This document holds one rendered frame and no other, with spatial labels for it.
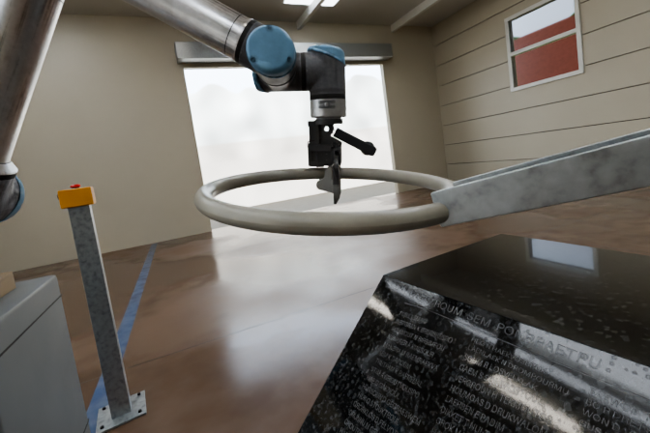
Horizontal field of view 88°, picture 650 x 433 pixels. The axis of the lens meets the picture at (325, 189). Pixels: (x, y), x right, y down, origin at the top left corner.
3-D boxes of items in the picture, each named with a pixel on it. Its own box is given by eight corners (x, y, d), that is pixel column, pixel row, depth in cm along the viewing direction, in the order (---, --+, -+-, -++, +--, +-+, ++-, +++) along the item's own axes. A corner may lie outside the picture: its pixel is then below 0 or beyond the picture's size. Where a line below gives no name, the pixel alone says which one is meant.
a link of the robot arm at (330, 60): (304, 51, 86) (342, 50, 86) (306, 101, 88) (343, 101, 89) (305, 42, 77) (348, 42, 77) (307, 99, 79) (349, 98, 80)
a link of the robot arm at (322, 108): (346, 101, 88) (345, 98, 78) (346, 120, 89) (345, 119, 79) (312, 101, 89) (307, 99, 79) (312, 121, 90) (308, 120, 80)
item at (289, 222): (495, 190, 70) (496, 176, 70) (398, 274, 31) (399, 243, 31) (310, 173, 98) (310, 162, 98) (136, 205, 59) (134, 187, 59)
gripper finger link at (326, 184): (316, 204, 86) (316, 168, 87) (339, 204, 86) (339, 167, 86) (315, 204, 83) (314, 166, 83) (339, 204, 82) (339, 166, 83)
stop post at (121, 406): (144, 391, 174) (103, 184, 165) (146, 414, 157) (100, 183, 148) (99, 410, 164) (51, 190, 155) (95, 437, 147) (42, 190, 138)
